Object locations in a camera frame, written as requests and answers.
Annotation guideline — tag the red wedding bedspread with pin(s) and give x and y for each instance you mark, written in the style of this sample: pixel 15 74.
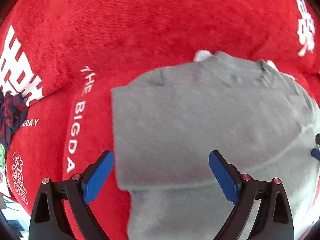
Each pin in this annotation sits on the red wedding bedspread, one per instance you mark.
pixel 66 56

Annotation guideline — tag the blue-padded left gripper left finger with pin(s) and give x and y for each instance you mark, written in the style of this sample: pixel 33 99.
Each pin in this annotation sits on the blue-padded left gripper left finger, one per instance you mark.
pixel 48 217

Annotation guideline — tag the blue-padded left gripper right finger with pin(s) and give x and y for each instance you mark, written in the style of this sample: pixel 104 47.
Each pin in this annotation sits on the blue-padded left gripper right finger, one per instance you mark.
pixel 274 217

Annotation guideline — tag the dark red patterned garment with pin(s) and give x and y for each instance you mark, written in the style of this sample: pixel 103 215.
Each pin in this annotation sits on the dark red patterned garment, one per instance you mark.
pixel 13 114

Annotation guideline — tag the grey knit sweater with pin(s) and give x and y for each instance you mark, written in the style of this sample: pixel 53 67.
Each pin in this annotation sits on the grey knit sweater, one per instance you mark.
pixel 167 121

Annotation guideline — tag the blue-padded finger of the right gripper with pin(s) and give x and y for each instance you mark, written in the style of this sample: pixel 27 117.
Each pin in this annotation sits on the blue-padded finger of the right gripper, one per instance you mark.
pixel 315 153

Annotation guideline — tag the cartoon print pillow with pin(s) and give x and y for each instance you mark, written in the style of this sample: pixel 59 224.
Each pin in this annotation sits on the cartoon print pillow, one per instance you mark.
pixel 3 180

